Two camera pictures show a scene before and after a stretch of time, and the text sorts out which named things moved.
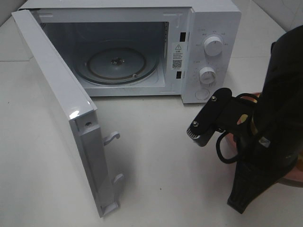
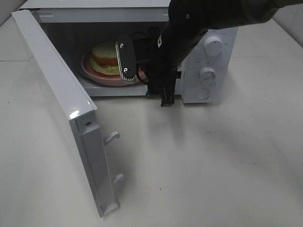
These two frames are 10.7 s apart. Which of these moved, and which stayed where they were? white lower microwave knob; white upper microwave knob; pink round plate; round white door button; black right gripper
Moved: black right gripper; pink round plate
Stayed: white lower microwave knob; round white door button; white upper microwave knob
